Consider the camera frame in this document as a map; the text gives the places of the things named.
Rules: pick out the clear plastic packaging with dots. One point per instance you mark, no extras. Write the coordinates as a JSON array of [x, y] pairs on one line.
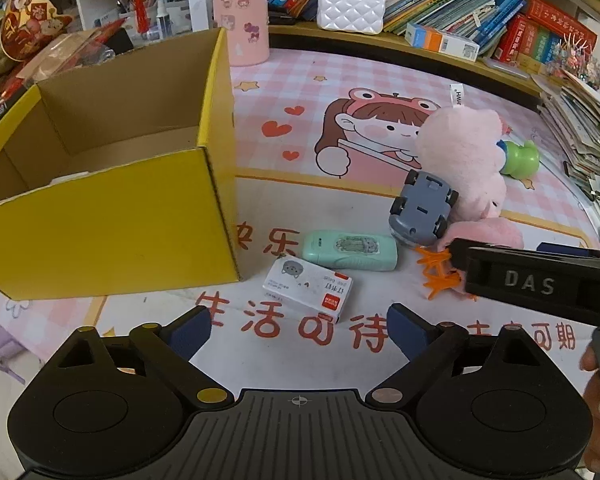
[[65, 55]]

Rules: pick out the pink plush toy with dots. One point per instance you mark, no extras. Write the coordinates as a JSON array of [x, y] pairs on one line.
[[460, 145]]

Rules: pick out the white staple box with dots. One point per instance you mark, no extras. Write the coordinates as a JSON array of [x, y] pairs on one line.
[[305, 287]]

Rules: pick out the white orange blue carton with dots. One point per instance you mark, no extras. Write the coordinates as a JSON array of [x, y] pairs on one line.
[[445, 42]]

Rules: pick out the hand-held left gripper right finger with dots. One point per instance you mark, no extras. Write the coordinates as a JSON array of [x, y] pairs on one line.
[[405, 331]]

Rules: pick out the pink cylindrical container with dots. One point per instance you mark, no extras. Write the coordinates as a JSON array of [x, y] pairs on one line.
[[240, 20]]

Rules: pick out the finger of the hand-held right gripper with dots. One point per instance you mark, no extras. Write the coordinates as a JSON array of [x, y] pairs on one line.
[[565, 248]]

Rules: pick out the wooden bookshelf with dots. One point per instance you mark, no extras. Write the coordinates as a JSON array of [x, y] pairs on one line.
[[330, 42]]

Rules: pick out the white glue bottle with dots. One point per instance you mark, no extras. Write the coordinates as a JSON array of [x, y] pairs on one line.
[[165, 17]]

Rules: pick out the mint green stapler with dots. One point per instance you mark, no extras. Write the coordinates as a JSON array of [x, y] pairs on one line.
[[350, 252]]

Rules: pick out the stack of paper booklets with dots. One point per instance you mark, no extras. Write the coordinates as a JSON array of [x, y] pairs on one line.
[[580, 120]]

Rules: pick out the yellow cardboard box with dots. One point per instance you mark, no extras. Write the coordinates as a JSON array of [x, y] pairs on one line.
[[105, 225]]

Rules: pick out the green frog toy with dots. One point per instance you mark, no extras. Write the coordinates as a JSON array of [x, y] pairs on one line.
[[522, 157]]

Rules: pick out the red figure decoration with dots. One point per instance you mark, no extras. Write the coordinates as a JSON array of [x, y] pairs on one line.
[[30, 20]]

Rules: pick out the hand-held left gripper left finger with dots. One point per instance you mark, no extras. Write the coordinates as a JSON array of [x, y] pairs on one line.
[[192, 331]]

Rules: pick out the red book set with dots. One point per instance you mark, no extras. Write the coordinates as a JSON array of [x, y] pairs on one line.
[[540, 35]]

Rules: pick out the grey toy car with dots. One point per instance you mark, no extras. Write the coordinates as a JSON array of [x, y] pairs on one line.
[[422, 205]]

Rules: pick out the colourful paper ornament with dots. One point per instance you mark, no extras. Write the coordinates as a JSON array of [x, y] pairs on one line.
[[575, 62]]

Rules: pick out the orange hair clip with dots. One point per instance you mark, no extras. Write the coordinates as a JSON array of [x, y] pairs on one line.
[[437, 270]]

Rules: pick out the red tassel ornament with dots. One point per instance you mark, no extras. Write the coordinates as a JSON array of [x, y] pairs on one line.
[[139, 5]]

